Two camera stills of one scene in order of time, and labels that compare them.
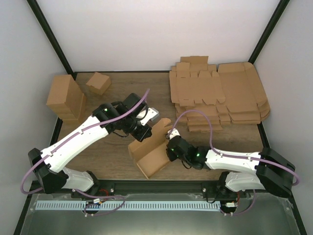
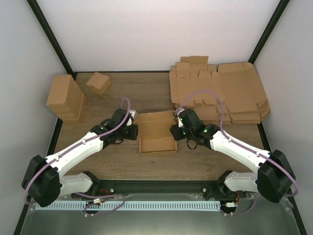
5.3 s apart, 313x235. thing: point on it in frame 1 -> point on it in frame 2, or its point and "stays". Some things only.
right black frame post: [281, 6] stays
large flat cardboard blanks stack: [245, 101] stays
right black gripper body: [172, 157] -> [178, 136]
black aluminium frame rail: [148, 187] stays
